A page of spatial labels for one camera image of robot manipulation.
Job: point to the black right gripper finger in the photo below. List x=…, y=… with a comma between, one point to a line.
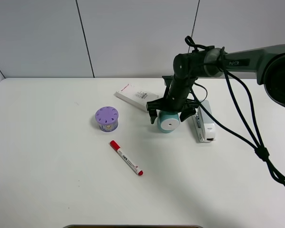
x=187, y=113

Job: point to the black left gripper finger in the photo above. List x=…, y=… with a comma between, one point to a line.
x=153, y=115

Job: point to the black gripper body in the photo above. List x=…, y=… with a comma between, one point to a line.
x=175, y=98

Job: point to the teal pencil sharpener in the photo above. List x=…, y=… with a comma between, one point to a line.
x=167, y=122

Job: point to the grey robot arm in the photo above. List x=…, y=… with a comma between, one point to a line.
x=268, y=63

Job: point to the white grey stapler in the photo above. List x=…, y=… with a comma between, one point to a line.
x=205, y=126

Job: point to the white flat cardboard box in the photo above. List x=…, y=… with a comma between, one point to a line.
x=136, y=96

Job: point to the purple round air freshener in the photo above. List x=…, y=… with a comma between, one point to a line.
x=107, y=118

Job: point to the red capped whiteboard marker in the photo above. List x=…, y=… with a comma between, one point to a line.
x=134, y=167

